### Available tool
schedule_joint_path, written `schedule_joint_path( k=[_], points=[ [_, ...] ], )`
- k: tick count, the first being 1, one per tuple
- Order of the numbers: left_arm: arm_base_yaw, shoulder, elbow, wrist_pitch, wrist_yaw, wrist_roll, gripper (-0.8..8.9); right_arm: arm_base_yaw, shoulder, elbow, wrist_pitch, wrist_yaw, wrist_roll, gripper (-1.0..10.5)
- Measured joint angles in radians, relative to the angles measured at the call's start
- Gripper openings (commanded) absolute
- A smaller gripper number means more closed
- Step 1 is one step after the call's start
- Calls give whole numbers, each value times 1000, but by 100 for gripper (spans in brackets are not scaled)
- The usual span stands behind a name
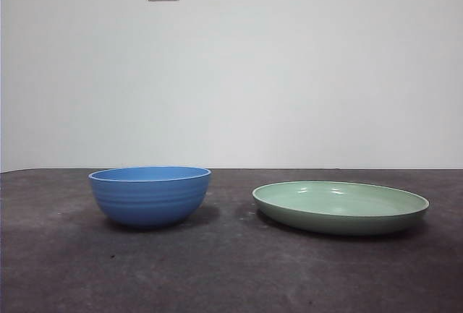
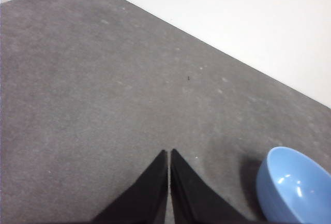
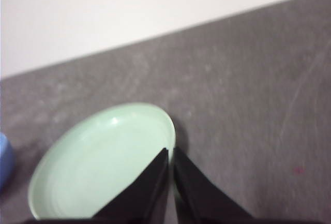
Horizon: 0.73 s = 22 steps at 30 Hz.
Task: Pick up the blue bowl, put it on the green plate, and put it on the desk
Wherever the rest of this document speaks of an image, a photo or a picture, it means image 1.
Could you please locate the blue bowl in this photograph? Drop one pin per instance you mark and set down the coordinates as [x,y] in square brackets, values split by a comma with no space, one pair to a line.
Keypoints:
[148,201]

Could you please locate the green plate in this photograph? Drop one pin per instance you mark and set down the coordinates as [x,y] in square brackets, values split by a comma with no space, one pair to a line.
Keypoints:
[336,219]

